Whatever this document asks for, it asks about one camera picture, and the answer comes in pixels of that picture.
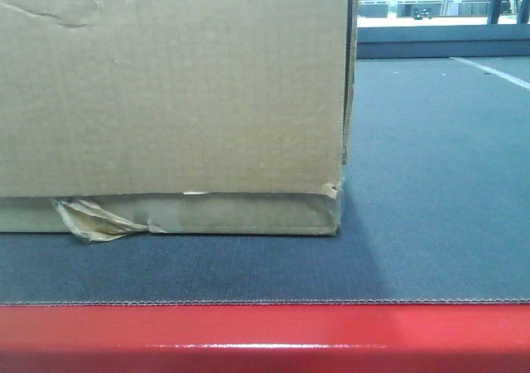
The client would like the brown cardboard carton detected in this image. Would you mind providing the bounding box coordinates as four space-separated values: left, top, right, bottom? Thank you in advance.
1 0 357 243

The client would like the dark grey conveyor belt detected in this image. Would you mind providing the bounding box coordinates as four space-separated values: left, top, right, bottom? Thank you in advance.
0 24 530 307

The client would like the red conveyor frame edge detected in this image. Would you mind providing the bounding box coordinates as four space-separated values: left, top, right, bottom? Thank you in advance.
1 305 529 372

